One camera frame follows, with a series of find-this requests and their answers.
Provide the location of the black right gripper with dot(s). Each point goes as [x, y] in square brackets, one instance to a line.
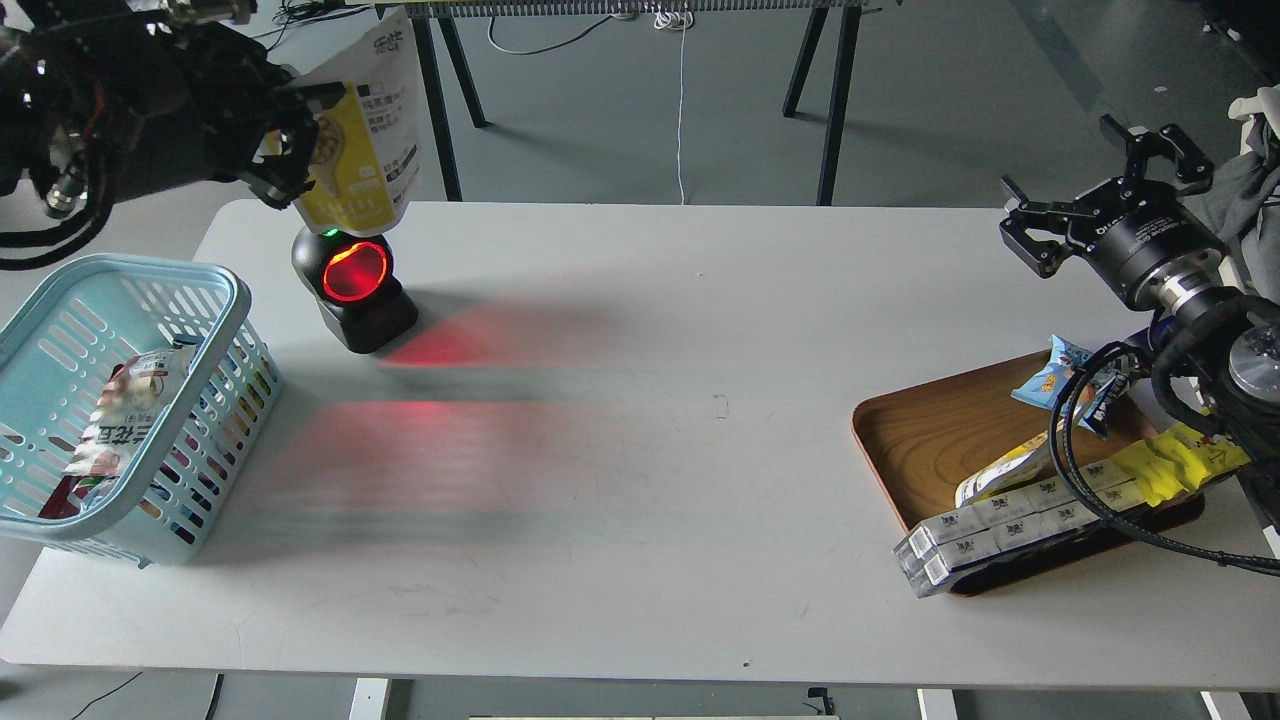
[1148, 249]

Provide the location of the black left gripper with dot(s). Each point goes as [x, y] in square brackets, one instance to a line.
[158, 107]

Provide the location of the yellow white snack pouch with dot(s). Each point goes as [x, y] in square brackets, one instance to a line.
[367, 158]

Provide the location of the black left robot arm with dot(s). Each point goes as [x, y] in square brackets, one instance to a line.
[35, 94]

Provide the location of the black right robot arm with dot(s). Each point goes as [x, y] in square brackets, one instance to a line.
[1217, 369]

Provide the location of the blue snack bag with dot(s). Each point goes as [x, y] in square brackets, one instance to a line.
[1065, 361]

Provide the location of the yellow cartoon snack bag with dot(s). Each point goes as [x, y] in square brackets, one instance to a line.
[1175, 463]

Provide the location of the red white snack in basket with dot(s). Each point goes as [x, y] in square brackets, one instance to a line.
[127, 409]

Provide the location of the light blue plastic basket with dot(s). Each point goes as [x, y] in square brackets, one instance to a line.
[60, 350]

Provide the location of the black barcode scanner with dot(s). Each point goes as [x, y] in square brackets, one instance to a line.
[352, 279]

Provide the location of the black trestle table legs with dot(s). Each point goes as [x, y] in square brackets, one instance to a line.
[669, 102]

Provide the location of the yellow white pouch on tray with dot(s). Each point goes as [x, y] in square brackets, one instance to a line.
[1019, 465]

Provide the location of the wooden tray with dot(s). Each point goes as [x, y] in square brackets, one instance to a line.
[923, 440]

